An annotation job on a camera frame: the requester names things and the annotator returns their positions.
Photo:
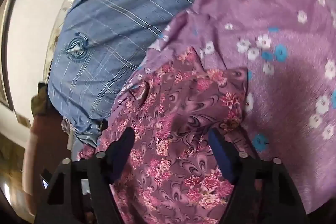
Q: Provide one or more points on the blue plaid quilt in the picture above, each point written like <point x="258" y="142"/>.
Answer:
<point x="118" y="16"/>

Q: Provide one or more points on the olive green cloth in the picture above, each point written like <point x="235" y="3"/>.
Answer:
<point x="42" y="98"/>

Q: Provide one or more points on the purple flowered bedsheet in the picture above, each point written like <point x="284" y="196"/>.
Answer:
<point x="275" y="82"/>

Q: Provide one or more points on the maroon floral garment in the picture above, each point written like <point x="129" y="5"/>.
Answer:
<point x="170" y="108"/>

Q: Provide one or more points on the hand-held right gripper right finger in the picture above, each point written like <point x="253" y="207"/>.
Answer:
<point x="221" y="154"/>

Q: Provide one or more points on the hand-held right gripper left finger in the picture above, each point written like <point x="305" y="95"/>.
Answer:
<point x="122" y="151"/>

